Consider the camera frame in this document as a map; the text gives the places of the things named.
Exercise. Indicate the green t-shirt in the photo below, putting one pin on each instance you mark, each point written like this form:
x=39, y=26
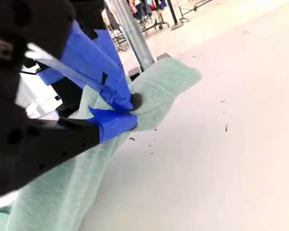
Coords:
x=62, y=187

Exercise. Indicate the black clothes rack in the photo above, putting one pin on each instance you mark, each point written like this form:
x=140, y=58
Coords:
x=156, y=22

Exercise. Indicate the hanging clothes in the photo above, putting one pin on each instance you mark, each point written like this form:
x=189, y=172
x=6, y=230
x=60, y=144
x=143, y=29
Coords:
x=144, y=7

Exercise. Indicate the black pole stand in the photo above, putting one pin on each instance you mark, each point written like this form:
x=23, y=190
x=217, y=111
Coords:
x=174, y=14

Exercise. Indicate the steel post with clamp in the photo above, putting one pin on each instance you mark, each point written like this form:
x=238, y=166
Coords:
x=139, y=43

